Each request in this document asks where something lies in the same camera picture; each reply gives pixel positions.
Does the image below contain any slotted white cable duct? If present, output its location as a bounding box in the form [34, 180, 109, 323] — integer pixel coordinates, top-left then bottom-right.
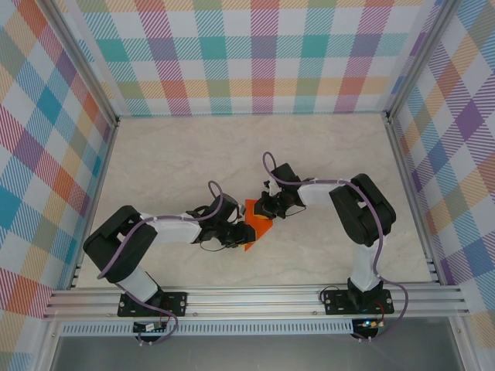
[60, 322, 356, 337]

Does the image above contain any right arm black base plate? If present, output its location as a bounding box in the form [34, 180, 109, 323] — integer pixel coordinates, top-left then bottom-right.
[322, 288, 395, 316]

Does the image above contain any grey metal panel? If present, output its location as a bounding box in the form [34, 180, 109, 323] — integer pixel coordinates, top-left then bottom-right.
[49, 334, 465, 371]

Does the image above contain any orange paper sheet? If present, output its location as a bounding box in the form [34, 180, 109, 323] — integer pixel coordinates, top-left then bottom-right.
[243, 199, 276, 253]

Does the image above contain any aluminium corner post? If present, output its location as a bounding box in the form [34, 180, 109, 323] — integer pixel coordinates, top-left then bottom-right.
[40, 0, 121, 127]
[384, 0, 456, 121]

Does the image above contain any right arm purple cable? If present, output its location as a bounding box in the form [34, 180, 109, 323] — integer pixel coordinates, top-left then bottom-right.
[261, 151, 410, 342]

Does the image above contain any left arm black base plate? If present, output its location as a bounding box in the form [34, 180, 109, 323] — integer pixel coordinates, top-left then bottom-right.
[117, 291, 189, 318]

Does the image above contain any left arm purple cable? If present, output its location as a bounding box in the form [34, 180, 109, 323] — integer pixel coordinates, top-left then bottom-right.
[96, 179, 226, 345]

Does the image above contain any long aluminium mounting rail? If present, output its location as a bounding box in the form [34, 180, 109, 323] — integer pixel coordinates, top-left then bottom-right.
[41, 284, 472, 320]

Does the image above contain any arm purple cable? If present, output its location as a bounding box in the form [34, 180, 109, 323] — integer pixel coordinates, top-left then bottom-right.
[261, 151, 410, 342]
[96, 179, 226, 345]

